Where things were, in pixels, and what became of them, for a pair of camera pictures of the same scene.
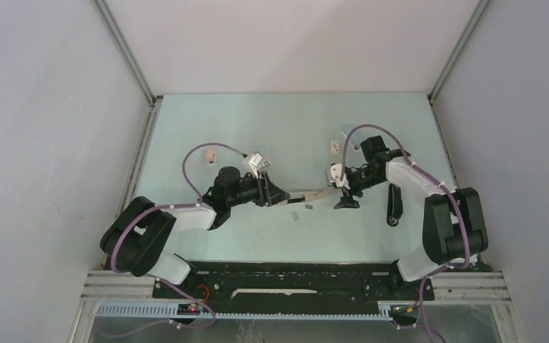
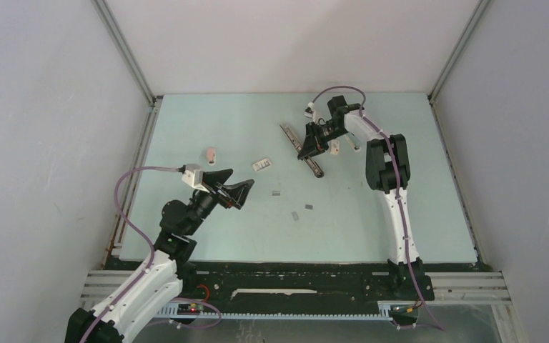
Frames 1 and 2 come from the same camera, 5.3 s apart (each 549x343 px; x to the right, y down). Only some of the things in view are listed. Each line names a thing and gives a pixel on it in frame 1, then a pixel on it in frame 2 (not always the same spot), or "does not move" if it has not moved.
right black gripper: (347, 201) → (310, 147)
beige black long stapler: (307, 196) → (297, 145)
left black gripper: (268, 194) → (234, 194)
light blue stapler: (355, 137) does not move
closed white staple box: (334, 146) does not move
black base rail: (280, 282) does not move
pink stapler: (211, 156) does not move
